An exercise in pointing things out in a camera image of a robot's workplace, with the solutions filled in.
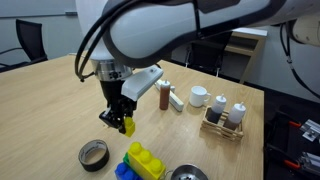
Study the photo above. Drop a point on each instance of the small yellow block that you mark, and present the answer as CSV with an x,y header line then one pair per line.
x,y
129,126

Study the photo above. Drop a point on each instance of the black tape roll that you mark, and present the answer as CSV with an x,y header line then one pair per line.
x,y
94,155

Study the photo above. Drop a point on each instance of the white mug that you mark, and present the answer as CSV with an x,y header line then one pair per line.
x,y
199,96

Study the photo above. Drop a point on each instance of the black office chair right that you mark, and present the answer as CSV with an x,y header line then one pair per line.
x,y
207,55

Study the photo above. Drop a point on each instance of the black office chair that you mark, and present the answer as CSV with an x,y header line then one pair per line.
x,y
207,55
31,42

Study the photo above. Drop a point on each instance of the aluminium bracket left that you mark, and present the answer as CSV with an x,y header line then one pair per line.
x,y
310,163

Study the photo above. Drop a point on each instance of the white power strip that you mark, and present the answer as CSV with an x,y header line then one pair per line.
x,y
173,98

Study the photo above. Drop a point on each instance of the dark sauce squeeze bottle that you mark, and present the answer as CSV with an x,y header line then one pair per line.
x,y
217,109

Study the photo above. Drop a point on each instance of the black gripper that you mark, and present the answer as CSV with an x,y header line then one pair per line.
x,y
118,103

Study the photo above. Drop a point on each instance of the black office chair left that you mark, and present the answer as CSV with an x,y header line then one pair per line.
x,y
31,42

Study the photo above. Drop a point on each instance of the brown sauce squeeze bottle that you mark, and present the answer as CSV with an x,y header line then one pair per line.
x,y
235,116

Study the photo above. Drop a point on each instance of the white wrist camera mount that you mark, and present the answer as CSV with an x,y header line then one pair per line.
x,y
137,84

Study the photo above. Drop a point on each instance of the stacked colourful blocks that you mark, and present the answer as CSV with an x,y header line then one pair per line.
x,y
139,164

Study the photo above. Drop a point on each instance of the aluminium bracket right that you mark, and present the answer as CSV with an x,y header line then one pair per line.
x,y
311,130

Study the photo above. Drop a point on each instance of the orange black clamp left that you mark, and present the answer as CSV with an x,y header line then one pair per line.
x,y
292,165

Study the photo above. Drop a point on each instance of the wooden condiment crate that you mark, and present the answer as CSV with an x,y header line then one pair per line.
x,y
219,129

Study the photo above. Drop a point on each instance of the red-brown sauce bottle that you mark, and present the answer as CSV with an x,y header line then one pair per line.
x,y
164,95

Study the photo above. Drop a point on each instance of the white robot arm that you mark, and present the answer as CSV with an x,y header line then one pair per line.
x,y
124,39

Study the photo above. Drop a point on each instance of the orange black clamp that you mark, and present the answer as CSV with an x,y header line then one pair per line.
x,y
292,165
295,124

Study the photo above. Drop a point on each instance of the orange black clamp right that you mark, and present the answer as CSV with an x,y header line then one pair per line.
x,y
295,124

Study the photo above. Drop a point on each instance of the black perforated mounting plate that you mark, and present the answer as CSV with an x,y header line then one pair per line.
x,y
285,142

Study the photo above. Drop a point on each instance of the small steel pot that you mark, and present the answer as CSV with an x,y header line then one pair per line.
x,y
186,172

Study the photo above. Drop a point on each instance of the wooden shelf cabinet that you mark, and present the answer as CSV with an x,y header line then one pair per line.
x,y
248,42

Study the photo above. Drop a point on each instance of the aluminium bracket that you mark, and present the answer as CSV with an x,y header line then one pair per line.
x,y
311,130
310,163

